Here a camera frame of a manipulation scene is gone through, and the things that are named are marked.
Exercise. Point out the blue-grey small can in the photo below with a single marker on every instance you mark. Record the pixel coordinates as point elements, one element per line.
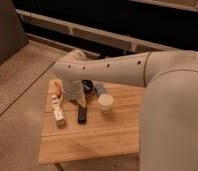
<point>100,89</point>

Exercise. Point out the orange carrot toy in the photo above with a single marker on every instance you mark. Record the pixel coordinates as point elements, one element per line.
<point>58,89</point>

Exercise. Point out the black rectangular remote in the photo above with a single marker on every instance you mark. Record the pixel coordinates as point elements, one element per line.
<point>82,114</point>

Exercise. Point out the grey sofa corner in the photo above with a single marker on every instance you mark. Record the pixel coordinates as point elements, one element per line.
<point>12,35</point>

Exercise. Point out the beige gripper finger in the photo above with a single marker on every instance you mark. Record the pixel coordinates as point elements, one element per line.
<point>82,101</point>

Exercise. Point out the white plastic cup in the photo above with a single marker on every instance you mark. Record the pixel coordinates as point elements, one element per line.
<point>105,101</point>

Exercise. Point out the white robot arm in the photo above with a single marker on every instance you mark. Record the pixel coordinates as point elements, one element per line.
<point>168,123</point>

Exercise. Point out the low wooden table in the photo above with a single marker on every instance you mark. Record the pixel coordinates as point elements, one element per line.
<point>104,134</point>

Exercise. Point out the dark ceramic bowl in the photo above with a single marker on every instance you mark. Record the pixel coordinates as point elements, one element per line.
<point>87,86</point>

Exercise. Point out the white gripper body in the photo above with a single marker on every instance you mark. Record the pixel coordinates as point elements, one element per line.
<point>73,90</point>

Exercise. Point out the white labelled bottle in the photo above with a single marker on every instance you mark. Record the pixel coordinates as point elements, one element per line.
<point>58,111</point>

